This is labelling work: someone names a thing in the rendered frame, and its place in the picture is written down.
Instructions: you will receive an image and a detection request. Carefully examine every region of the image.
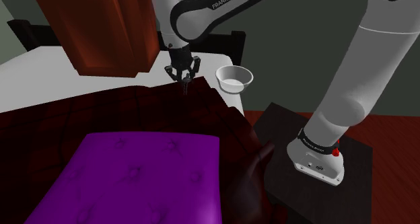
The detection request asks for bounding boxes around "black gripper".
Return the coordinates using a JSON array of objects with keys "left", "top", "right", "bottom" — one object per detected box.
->
[{"left": 164, "top": 45, "right": 202, "bottom": 83}]

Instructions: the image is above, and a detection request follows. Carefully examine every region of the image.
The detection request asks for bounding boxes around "white bowl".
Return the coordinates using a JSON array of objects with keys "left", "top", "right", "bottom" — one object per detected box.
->
[{"left": 215, "top": 65, "right": 254, "bottom": 94}]

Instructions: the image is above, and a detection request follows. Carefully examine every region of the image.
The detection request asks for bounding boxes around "dark red sofa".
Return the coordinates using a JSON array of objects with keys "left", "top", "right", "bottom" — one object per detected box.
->
[{"left": 0, "top": 76, "right": 277, "bottom": 224}]

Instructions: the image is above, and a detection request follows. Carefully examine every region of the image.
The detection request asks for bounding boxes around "reddish brown wooden cabinet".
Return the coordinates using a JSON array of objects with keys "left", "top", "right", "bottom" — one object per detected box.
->
[{"left": 28, "top": 0, "right": 161, "bottom": 79}]

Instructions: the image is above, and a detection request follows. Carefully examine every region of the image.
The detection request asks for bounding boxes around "purple tufted seat cushion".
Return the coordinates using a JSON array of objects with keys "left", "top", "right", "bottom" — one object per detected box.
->
[{"left": 23, "top": 131, "right": 223, "bottom": 224}]

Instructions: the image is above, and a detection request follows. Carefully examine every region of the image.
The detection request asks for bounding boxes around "white table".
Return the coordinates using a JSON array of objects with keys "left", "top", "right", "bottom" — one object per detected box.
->
[{"left": 0, "top": 46, "right": 245, "bottom": 116}]

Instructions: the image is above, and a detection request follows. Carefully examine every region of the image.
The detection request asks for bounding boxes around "dark robot stand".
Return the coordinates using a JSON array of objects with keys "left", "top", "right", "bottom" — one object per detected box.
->
[{"left": 252, "top": 102, "right": 374, "bottom": 224}]

